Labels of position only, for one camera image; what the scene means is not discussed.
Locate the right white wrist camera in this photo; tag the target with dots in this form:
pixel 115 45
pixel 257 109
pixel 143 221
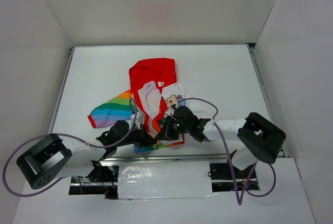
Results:
pixel 173 105

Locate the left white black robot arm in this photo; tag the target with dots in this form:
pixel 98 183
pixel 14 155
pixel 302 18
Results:
pixel 43 161

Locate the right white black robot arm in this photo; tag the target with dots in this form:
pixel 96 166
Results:
pixel 261 140

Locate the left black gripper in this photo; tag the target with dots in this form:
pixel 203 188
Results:
pixel 143 138

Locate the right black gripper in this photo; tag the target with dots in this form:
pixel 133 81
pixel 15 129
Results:
pixel 168 130

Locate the white foil-taped panel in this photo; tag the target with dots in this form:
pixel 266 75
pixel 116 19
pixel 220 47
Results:
pixel 176 179

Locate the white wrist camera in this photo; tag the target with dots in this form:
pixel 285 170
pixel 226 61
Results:
pixel 138 118
pixel 173 105

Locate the aluminium table frame rail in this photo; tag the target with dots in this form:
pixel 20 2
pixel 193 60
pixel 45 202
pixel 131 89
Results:
pixel 268 103

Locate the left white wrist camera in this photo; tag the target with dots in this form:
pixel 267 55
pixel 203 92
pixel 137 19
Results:
pixel 138 118

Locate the rainbow hooded kids jacket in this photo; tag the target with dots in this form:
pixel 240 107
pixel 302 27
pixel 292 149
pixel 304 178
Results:
pixel 153 83

